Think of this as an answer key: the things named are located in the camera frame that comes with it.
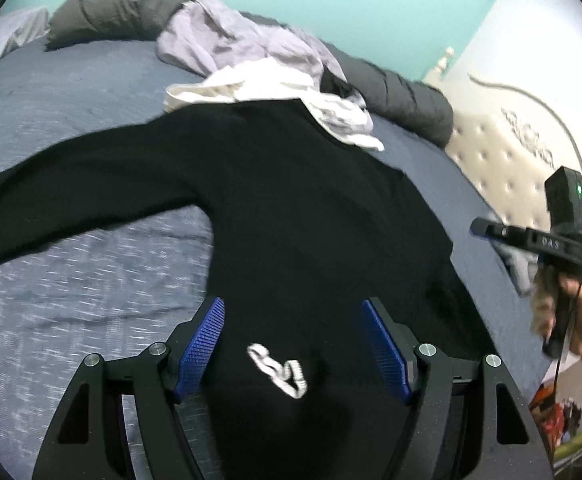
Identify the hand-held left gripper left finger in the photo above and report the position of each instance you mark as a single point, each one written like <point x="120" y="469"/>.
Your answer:
<point x="203" y="345"/>

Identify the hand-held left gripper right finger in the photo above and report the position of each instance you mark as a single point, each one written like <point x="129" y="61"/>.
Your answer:
<point x="386" y="350"/>

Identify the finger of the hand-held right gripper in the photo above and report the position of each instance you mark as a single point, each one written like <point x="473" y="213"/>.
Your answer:
<point x="496" y="232"/>

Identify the black sweater with white trim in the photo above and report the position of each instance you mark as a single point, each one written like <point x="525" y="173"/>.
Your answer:
<point x="296" y="220"/>

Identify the folded grey garment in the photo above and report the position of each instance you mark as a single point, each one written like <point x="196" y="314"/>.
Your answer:
<point x="518" y="270"/>

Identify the cream tufted headboard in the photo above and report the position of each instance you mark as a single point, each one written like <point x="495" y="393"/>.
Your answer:
<point x="511" y="130"/>

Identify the blue-grey bed cover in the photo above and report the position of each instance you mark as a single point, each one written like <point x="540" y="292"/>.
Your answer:
<point x="71" y="280"/>

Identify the colourful packaging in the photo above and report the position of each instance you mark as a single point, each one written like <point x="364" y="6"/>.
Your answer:
<point x="566" y="420"/>

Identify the white long-sleeved garment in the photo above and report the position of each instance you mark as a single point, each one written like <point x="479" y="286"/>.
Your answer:
<point x="271" y="85"/>

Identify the lilac grey jacket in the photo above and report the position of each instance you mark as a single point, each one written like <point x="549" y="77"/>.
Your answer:
<point x="221" y="35"/>

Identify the dark grey rolled duvet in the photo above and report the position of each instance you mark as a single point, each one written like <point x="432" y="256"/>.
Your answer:
<point x="111" y="10"/>

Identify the light grey sheet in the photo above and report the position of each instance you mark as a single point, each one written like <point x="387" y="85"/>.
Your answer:
<point x="6" y="40"/>

